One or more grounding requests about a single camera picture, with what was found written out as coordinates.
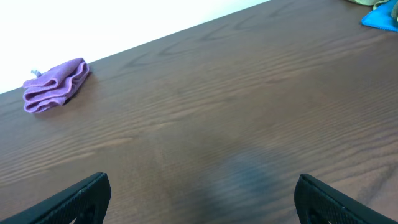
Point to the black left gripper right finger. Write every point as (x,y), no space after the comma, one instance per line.
(318,203)

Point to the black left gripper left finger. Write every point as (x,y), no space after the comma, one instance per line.
(84,202)

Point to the olive green crumpled cloth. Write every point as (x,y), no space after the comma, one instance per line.
(376,3)

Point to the folded purple cloth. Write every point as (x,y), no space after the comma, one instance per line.
(55,86)

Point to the blue cloth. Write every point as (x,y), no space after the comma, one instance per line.
(383,16)

